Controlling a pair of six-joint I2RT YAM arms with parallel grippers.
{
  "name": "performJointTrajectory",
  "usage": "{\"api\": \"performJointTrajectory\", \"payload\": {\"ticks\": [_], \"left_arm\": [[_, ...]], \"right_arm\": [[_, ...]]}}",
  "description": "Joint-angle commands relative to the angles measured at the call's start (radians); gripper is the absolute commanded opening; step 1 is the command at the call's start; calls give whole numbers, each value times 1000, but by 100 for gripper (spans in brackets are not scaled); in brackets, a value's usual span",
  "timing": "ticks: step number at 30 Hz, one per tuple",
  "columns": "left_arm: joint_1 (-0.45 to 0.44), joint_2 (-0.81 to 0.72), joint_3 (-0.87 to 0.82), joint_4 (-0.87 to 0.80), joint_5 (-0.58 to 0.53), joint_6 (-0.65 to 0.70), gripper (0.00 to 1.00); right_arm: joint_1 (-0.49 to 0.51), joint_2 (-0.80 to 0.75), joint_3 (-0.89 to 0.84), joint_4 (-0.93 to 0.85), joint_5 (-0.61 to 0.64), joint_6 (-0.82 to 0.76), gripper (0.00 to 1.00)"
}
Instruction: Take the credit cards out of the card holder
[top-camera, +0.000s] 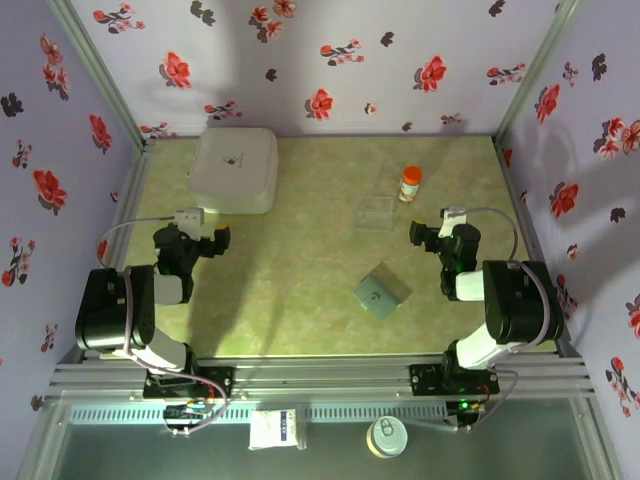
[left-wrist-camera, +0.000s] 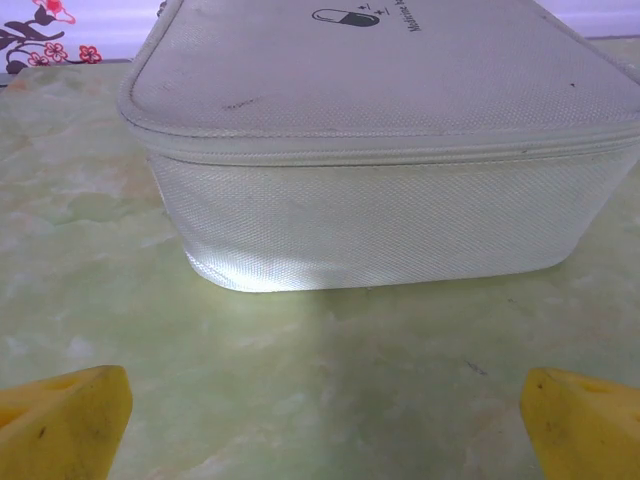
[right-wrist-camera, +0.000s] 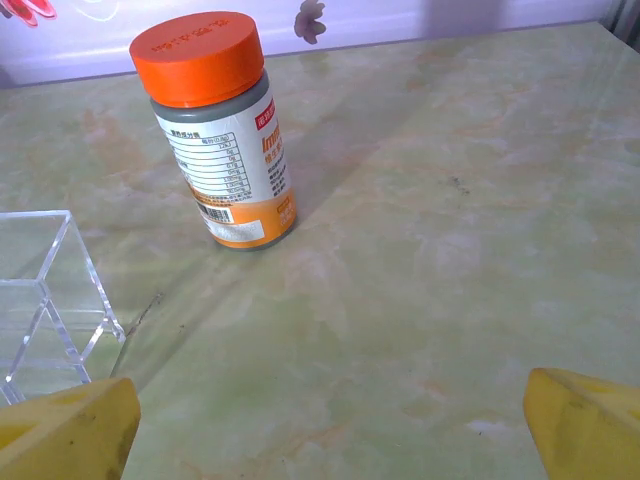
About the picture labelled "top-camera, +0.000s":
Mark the grey card holder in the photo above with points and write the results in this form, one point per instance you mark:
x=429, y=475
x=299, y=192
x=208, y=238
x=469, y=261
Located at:
x=377, y=297

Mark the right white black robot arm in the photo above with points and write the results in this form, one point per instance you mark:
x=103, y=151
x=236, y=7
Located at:
x=520, y=305

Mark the orange capped small bottle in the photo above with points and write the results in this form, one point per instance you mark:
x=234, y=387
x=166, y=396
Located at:
x=411, y=185

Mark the white zip case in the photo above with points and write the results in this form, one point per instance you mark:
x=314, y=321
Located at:
x=232, y=167

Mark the white paper packet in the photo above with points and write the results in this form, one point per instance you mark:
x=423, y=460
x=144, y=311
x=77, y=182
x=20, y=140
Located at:
x=272, y=430

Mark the silver tin can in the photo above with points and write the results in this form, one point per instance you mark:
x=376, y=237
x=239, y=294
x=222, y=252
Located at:
x=386, y=437

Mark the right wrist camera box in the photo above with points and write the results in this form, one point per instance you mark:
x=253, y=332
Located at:
x=451, y=221

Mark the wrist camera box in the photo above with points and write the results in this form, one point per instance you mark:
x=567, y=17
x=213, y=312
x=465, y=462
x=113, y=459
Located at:
x=451, y=221
x=190, y=219

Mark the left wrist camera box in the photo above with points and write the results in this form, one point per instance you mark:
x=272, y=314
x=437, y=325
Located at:
x=190, y=219

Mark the aluminium right side rail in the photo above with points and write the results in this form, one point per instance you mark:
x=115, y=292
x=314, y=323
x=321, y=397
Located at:
x=523, y=215

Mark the aluminium left side rail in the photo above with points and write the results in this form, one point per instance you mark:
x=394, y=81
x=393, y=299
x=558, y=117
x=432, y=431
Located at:
x=134, y=190

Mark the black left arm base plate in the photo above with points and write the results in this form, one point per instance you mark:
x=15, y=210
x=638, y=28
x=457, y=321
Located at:
x=220, y=380

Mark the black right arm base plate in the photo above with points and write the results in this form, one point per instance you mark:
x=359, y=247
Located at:
x=425, y=380

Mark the aluminium front frame rail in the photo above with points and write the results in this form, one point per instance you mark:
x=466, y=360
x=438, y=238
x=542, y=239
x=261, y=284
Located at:
x=320, y=375

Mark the aluminium right corner post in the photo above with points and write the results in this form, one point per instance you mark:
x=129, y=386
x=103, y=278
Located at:
x=537, y=75

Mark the aluminium corner post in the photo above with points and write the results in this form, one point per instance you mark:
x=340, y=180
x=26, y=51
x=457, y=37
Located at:
x=97, y=75
x=537, y=75

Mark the aluminium left corner post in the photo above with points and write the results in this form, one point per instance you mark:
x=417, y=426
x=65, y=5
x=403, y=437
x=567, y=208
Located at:
x=97, y=75

